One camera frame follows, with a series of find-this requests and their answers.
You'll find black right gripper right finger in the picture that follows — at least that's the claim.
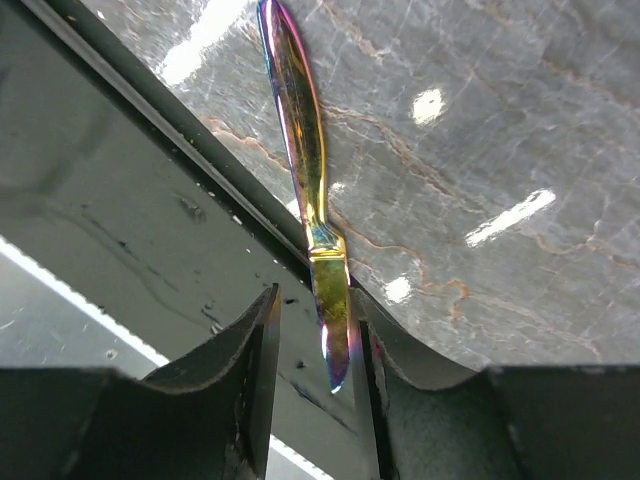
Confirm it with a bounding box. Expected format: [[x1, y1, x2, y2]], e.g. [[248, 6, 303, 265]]
[[351, 289, 639, 479]]

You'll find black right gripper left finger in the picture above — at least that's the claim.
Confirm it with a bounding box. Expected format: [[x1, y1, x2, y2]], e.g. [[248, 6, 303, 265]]
[[1, 286, 281, 479]]

